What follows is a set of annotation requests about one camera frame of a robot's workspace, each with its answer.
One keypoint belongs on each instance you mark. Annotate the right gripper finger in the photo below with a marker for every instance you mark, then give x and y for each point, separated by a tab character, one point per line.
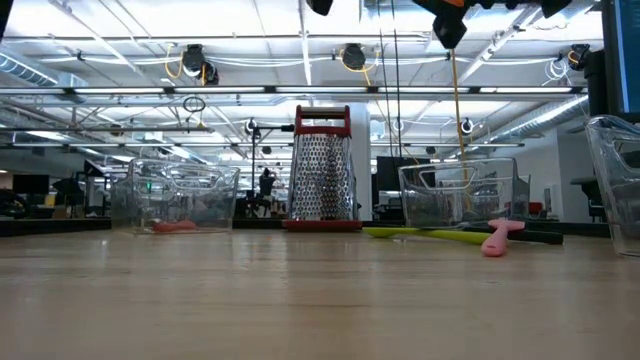
450	30

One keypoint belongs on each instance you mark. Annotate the pink silicone spatula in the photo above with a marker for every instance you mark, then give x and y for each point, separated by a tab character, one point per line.
495	245

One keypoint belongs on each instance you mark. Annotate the red silicone spoon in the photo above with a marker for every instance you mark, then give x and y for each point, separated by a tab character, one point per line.
172	226

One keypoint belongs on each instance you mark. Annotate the black computer monitor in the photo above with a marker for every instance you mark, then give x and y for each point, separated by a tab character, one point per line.
627	50

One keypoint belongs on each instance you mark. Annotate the small round reel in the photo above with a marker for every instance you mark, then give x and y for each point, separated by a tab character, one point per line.
466	126

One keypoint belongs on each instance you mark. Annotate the long light strip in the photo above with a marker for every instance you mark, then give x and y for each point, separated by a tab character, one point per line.
225	90

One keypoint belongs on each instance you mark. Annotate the black tripod stand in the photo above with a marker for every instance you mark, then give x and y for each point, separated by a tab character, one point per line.
251	127

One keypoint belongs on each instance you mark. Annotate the black background monitor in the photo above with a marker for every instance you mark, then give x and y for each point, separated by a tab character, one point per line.
387	175

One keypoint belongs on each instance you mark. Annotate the red steel box grater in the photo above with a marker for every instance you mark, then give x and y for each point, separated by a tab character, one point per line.
322	175

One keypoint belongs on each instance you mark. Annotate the clear plastic bin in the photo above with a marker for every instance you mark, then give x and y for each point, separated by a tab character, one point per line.
615	200
175	195
465	200

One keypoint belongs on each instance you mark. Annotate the person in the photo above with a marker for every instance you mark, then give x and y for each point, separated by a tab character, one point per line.
267	182

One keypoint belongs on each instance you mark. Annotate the dark background desk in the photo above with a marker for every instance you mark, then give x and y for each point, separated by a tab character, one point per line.
592	195

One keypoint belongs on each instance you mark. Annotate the lime green silicone spoon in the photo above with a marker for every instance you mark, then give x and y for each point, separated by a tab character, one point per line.
425	234

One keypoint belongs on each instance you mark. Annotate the grey ventilation duct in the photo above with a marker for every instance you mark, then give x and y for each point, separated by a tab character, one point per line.
25	70
540	120

